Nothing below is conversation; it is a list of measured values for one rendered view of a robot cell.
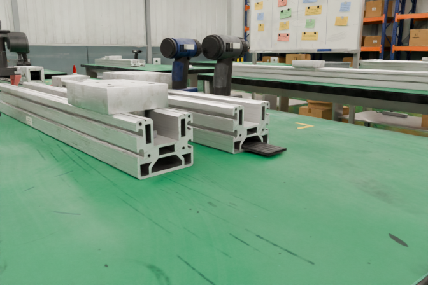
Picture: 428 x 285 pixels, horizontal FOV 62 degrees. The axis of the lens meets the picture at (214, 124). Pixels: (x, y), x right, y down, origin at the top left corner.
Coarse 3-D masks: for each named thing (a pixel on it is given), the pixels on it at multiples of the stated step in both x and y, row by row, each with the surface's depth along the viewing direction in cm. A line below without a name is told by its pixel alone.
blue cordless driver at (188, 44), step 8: (168, 40) 102; (176, 40) 103; (184, 40) 106; (192, 40) 109; (160, 48) 104; (168, 48) 102; (176, 48) 103; (184, 48) 105; (192, 48) 108; (200, 48) 111; (168, 56) 103; (176, 56) 104; (184, 56) 107; (192, 56) 110; (176, 64) 106; (184, 64) 108; (176, 72) 106; (184, 72) 108; (176, 80) 106; (184, 80) 108; (176, 88) 107; (184, 88) 108; (192, 88) 110
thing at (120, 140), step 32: (0, 96) 104; (32, 96) 81; (64, 96) 86; (64, 128) 69; (96, 128) 58; (128, 128) 50; (160, 128) 57; (192, 128) 56; (128, 160) 52; (160, 160) 58; (192, 160) 57
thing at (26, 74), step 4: (20, 68) 202; (24, 68) 198; (28, 68) 196; (32, 68) 198; (36, 68) 199; (40, 68) 201; (24, 72) 199; (28, 72) 197; (32, 72) 201; (36, 72) 202; (40, 72) 202; (24, 76) 199; (28, 76) 197; (32, 76) 200; (36, 76) 202; (40, 76) 203; (44, 76) 203; (24, 80) 201; (28, 80) 197; (32, 80) 203; (36, 80) 204; (40, 80) 204; (44, 80) 203
